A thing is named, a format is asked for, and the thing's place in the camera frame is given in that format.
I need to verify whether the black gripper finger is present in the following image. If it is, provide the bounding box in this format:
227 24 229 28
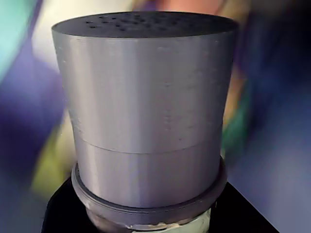
210 182 280 233
42 178 94 233

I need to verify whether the gray salt shaker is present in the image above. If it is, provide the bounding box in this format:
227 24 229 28
51 11 240 233

